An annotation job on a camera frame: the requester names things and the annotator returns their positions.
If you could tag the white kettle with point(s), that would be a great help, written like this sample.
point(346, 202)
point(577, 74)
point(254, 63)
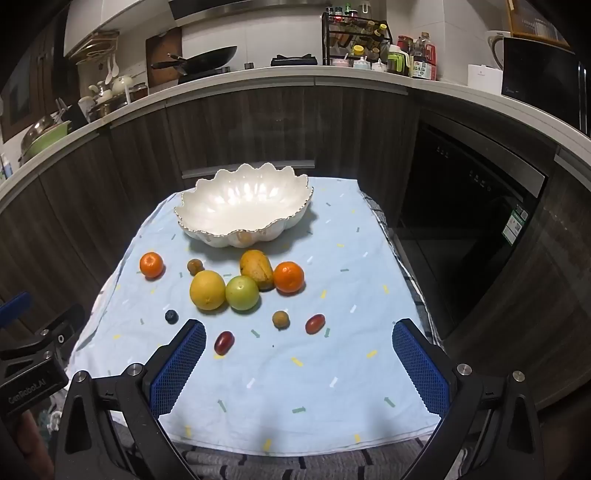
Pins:
point(496, 46)

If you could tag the grey striped mat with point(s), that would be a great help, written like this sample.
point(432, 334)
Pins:
point(300, 466)

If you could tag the person's left hand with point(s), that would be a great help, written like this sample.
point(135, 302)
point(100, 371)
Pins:
point(33, 438)

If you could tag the black stove burner grate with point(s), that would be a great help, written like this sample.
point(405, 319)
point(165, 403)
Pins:
point(294, 60)

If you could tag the orange-framed glass cabinet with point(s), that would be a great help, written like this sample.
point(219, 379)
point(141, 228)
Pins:
point(535, 21)

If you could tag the yellow lemon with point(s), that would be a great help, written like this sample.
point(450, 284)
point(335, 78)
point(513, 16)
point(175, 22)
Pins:
point(207, 290)

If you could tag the red grape tomato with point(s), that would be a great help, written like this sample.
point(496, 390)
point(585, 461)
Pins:
point(224, 343)
point(315, 324)

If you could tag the wooden wall rack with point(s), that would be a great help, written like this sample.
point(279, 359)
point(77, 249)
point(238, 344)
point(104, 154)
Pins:
point(92, 48)

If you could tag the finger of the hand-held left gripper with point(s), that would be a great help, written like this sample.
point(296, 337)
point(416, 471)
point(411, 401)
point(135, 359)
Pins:
point(16, 308)
point(44, 341)

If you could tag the yellow mango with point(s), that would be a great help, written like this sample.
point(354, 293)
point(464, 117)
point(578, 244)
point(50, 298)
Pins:
point(256, 267)

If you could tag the green-lidded bottle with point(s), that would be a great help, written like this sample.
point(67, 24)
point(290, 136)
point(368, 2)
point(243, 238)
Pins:
point(397, 60)

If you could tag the blue condiment jar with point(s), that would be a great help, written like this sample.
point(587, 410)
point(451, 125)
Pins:
point(362, 63)

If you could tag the detergent bottle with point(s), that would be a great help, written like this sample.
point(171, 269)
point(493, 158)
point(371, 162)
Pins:
point(5, 167)

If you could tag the black spice rack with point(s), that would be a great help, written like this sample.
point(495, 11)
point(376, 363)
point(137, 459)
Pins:
point(355, 32)

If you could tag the brown longan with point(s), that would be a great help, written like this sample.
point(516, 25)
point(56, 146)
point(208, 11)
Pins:
point(280, 319)
point(195, 267)

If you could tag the blueberry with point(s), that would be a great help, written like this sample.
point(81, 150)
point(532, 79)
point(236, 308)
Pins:
point(171, 316)

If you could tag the black range hood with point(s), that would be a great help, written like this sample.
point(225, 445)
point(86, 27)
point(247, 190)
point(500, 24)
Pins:
point(249, 8)

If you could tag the brown cutting board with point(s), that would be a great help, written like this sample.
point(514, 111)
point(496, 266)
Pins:
point(161, 50)

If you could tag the white scalloped ceramic bowl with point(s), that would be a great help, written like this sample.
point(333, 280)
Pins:
point(240, 207)

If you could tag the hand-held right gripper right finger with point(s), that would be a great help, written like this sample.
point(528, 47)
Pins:
point(420, 369)

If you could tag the white teapot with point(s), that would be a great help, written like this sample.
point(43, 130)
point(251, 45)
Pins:
point(122, 85)

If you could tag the white box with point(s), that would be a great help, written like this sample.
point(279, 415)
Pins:
point(485, 79)

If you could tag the black microwave oven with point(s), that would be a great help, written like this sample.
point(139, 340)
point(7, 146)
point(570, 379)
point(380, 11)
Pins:
point(540, 78)

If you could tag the red-lidded jar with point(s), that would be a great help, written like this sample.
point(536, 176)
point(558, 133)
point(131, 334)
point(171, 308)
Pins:
point(405, 44)

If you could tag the light blue patterned tablecloth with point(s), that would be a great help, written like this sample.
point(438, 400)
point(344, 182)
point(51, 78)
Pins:
point(295, 383)

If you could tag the yellow-lidded jar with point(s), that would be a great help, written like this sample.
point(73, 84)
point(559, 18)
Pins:
point(358, 50)

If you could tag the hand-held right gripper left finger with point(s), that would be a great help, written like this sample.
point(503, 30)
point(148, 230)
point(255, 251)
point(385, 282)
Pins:
point(180, 364)

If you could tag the pink condiment jar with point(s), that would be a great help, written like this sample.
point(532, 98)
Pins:
point(340, 61)

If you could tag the large orange tangerine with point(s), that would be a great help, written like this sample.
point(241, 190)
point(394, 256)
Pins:
point(289, 277)

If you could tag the black built-in dishwasher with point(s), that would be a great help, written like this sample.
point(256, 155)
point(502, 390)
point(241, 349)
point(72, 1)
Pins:
point(461, 221)

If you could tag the white condiment jar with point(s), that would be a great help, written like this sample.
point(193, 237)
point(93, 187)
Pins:
point(379, 66)

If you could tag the green basin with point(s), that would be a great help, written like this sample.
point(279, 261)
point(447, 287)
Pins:
point(46, 141)

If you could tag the black wok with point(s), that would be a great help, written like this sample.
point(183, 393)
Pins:
point(207, 60)

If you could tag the green round guava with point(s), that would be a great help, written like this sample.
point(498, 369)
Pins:
point(242, 293)

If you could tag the small orange tangerine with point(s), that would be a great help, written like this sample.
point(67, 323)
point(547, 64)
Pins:
point(152, 265)

